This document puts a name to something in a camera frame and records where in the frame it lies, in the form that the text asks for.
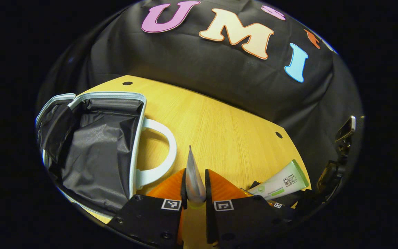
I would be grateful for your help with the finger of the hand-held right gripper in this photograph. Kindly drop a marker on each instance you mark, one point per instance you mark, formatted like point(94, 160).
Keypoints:
point(285, 204)

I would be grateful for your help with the white green-capped cosmetic tube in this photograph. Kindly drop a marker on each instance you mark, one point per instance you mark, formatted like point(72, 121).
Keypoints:
point(282, 181)

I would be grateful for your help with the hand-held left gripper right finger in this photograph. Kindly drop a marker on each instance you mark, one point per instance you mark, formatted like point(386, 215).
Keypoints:
point(208, 193)

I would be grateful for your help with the silver-green cosmetic tube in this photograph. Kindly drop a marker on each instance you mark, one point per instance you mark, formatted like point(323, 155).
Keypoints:
point(195, 180)

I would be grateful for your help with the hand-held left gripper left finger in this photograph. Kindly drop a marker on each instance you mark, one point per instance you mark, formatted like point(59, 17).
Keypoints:
point(184, 192)

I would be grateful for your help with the pale blue suitcase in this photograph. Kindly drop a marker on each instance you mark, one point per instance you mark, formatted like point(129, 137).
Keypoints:
point(95, 148)

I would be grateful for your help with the black backdrop cloth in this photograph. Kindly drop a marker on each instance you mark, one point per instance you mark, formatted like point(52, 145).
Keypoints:
point(199, 69)

